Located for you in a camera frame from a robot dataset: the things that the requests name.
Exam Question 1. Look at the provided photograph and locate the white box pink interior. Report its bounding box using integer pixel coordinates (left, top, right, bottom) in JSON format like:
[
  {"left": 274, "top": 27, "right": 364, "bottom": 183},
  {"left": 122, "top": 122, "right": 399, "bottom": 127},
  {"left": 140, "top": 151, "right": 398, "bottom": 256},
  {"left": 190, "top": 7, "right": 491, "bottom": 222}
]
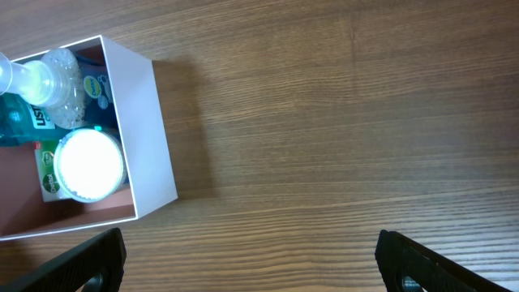
[{"left": 1, "top": 35, "right": 178, "bottom": 241}]

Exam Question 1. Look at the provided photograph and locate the green soap box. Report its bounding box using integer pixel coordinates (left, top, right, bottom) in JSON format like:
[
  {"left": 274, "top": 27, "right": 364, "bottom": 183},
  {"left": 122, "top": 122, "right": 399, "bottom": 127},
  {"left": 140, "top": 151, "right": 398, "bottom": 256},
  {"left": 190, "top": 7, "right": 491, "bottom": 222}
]
[{"left": 32, "top": 140, "right": 71, "bottom": 203}]

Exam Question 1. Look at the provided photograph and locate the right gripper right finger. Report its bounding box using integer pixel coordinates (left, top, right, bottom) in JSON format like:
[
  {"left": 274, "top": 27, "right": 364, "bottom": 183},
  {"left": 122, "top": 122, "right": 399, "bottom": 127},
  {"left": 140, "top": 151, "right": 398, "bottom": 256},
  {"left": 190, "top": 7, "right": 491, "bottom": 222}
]
[{"left": 375, "top": 230, "right": 506, "bottom": 292}]

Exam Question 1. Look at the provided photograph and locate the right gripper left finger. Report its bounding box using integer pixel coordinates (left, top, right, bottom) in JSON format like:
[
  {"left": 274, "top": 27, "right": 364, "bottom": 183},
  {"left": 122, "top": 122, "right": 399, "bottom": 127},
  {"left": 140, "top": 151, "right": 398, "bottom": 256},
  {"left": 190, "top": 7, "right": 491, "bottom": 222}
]
[{"left": 1, "top": 228, "right": 127, "bottom": 292}]

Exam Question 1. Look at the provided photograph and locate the blue jar white lid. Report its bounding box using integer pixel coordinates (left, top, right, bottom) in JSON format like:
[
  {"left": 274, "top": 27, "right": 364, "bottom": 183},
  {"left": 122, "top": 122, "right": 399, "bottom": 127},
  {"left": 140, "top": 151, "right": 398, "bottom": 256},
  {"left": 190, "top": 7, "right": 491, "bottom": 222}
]
[{"left": 54, "top": 127, "right": 128, "bottom": 203}]

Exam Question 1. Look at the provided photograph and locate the blue mouthwash bottle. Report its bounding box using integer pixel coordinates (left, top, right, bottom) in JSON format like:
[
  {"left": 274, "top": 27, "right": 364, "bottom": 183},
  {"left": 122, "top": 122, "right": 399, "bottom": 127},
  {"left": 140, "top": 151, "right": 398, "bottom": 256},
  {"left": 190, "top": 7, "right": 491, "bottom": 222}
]
[{"left": 1, "top": 93, "right": 70, "bottom": 147}]

